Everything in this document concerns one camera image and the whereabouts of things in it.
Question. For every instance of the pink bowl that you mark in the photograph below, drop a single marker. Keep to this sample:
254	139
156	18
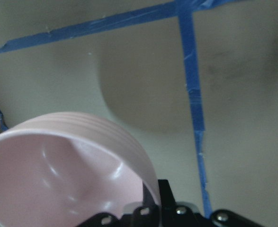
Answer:
60	169

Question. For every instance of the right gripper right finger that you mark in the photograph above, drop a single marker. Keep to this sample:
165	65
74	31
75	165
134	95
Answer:
181	214

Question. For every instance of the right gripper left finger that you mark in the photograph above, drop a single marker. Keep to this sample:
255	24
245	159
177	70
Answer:
144	216

